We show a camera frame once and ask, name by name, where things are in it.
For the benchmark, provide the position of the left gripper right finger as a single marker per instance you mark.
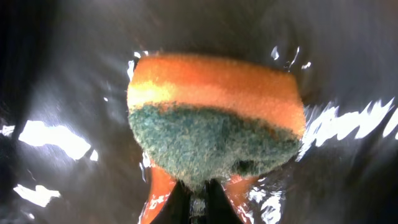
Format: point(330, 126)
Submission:
point(219, 210)

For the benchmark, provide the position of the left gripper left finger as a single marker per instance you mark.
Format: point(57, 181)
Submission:
point(176, 208)

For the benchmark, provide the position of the orange green scrub sponge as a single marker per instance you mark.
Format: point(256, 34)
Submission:
point(200, 118)

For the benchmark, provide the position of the black plastic basin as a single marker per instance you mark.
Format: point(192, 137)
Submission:
point(68, 155)

